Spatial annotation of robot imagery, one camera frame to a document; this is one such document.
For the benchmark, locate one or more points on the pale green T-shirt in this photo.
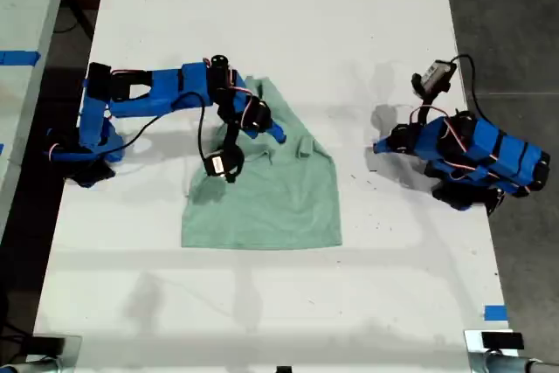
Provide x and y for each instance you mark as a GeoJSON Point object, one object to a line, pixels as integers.
{"type": "Point", "coordinates": [284, 198]}

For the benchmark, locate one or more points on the grey metal tube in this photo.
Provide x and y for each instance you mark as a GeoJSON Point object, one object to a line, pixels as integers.
{"type": "Point", "coordinates": [26, 366]}
{"type": "Point", "coordinates": [524, 365]}

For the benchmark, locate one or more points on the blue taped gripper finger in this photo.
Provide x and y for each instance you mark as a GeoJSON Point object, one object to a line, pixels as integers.
{"type": "Point", "coordinates": [385, 149]}
{"type": "Point", "coordinates": [278, 130]}
{"type": "Point", "coordinates": [384, 142]}
{"type": "Point", "coordinates": [267, 133]}

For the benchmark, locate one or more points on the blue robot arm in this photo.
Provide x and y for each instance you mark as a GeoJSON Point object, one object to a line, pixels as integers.
{"type": "Point", "coordinates": [144, 93]}
{"type": "Point", "coordinates": [498, 150]}

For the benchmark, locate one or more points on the small black block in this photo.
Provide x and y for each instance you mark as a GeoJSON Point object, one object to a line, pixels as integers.
{"type": "Point", "coordinates": [284, 369]}

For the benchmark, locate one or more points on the black camera stalk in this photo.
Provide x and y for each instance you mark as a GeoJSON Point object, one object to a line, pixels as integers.
{"type": "Point", "coordinates": [424, 108]}
{"type": "Point", "coordinates": [230, 133]}

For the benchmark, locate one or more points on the square blue tape piece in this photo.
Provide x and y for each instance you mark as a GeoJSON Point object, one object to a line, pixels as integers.
{"type": "Point", "coordinates": [495, 312]}

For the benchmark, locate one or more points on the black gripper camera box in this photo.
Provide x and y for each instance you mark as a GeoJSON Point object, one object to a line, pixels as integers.
{"type": "Point", "coordinates": [434, 76]}
{"type": "Point", "coordinates": [222, 165]}

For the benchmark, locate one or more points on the long blue tape strip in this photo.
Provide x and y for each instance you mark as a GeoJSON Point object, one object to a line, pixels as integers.
{"type": "Point", "coordinates": [19, 57]}

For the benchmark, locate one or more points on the metal clamp with black box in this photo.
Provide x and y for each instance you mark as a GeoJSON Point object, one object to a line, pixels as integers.
{"type": "Point", "coordinates": [502, 342]}
{"type": "Point", "coordinates": [54, 347]}

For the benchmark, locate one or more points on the white side table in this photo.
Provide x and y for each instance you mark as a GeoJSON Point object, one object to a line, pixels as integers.
{"type": "Point", "coordinates": [26, 6]}

